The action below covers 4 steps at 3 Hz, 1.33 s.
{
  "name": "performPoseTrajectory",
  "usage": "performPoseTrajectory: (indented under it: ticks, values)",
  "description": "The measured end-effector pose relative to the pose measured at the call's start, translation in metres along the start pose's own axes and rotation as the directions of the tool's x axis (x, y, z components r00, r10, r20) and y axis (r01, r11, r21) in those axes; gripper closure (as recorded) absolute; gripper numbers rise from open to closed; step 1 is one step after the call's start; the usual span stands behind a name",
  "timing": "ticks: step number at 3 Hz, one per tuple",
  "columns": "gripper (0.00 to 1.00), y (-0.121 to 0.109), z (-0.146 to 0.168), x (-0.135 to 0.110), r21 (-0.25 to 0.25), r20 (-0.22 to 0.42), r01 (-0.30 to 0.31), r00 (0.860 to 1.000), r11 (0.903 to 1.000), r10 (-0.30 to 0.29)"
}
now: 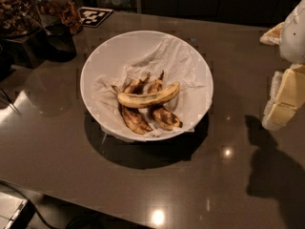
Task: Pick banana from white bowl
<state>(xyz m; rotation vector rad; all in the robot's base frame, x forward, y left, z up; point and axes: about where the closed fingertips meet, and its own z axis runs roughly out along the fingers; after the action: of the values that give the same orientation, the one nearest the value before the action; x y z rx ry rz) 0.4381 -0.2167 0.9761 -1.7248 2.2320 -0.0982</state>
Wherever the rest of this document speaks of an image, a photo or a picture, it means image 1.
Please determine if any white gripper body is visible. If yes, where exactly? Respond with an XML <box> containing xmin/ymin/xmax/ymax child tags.
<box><xmin>279</xmin><ymin>0</ymin><xmax>305</xmax><ymax>64</ymax></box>

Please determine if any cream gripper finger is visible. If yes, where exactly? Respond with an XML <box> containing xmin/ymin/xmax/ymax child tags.
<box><xmin>260</xmin><ymin>22</ymin><xmax>284</xmax><ymax>46</ymax></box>
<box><xmin>262</xmin><ymin>64</ymin><xmax>305</xmax><ymax>131</ymax></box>

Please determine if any yellow spotted banana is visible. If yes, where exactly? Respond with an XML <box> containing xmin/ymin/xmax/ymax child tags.
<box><xmin>112</xmin><ymin>82</ymin><xmax>180</xmax><ymax>109</ymax></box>

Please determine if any brown overripe banana right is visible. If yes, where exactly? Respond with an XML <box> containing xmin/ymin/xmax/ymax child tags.
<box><xmin>148</xmin><ymin>73</ymin><xmax>183</xmax><ymax>131</ymax></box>

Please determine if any brown overripe banana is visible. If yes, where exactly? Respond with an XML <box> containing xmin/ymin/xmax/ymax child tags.
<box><xmin>148</xmin><ymin>73</ymin><xmax>183</xmax><ymax>131</ymax></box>
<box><xmin>119</xmin><ymin>74</ymin><xmax>152</xmax><ymax>135</ymax></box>

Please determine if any white bowl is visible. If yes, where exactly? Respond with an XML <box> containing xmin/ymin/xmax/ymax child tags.
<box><xmin>79</xmin><ymin>30</ymin><xmax>214</xmax><ymax>143</ymax></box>

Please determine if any brown overripe banana left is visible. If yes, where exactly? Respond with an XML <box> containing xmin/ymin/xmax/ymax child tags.
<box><xmin>119</xmin><ymin>74</ymin><xmax>152</xmax><ymax>135</ymax></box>

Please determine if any white paper napkin liner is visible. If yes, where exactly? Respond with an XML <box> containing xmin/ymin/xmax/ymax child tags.
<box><xmin>91</xmin><ymin>36</ymin><xmax>212</xmax><ymax>141</ymax></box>

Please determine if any black white marker tag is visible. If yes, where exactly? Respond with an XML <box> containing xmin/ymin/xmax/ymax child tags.
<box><xmin>79</xmin><ymin>7</ymin><xmax>112</xmax><ymax>28</ymax></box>

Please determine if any glass jar of snacks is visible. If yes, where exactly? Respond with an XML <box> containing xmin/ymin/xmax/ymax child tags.
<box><xmin>33</xmin><ymin>0</ymin><xmax>82</xmax><ymax>35</ymax></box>

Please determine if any dark box stand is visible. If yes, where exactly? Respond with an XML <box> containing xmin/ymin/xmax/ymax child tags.
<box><xmin>0</xmin><ymin>30</ymin><xmax>47</xmax><ymax>69</ymax></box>

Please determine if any glass jar of nuts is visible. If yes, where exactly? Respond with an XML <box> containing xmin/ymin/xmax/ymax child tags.
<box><xmin>0</xmin><ymin>0</ymin><xmax>40</xmax><ymax>38</ymax></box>

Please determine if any white device at corner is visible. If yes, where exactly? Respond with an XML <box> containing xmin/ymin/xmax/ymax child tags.
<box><xmin>0</xmin><ymin>193</ymin><xmax>28</xmax><ymax>229</ymax></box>

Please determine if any black scoop with metal handle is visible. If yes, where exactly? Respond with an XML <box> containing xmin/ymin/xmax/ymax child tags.
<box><xmin>21</xmin><ymin>11</ymin><xmax>76</xmax><ymax>62</ymax></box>

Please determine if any black cable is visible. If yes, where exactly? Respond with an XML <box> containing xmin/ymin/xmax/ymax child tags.
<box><xmin>0</xmin><ymin>180</ymin><xmax>58</xmax><ymax>229</ymax></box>

